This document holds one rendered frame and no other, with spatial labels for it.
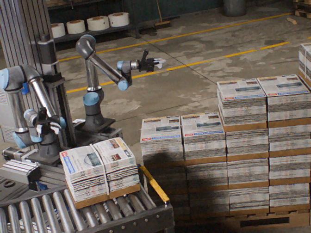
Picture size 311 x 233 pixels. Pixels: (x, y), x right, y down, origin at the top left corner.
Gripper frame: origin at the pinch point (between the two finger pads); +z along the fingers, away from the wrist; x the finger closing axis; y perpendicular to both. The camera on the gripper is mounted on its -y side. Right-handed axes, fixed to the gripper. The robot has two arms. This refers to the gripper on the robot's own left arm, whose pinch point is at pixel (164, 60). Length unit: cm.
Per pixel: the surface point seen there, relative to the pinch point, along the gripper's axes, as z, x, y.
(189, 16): -12, -660, 210
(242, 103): 53, 45, 14
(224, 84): 42.5, 16.0, 14.6
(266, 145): 69, 48, 47
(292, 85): 88, 26, 13
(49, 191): -65, 109, 29
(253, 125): 60, 47, 31
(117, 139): -23, 88, 8
